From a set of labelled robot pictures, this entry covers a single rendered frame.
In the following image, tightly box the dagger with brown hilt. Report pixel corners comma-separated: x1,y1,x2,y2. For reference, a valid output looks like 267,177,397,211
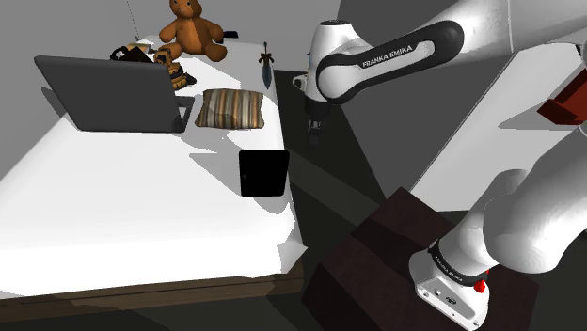
258,41,276,90

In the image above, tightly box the black tablet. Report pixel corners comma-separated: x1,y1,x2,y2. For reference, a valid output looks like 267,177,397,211
238,149,291,198

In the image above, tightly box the striped brown pillow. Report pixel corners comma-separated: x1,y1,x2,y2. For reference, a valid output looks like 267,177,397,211
194,87,266,131

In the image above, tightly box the yellow and black toy figure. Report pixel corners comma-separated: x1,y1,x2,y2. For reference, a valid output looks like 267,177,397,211
152,47,198,91

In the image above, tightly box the brown teddy bear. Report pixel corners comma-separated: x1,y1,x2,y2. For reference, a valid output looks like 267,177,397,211
158,0,229,63

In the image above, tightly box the white furniture with red box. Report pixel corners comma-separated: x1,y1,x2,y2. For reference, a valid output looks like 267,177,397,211
409,39,587,213

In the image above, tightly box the dark maroon robot stand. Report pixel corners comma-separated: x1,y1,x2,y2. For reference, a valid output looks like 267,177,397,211
300,185,540,331

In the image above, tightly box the black handbag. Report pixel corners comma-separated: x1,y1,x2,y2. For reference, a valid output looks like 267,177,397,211
109,45,155,64

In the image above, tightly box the dark grey open laptop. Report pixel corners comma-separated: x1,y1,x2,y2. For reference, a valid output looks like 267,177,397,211
34,55,197,134

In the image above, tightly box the white bed with wooden frame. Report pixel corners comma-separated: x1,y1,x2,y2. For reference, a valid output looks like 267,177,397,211
0,34,309,324

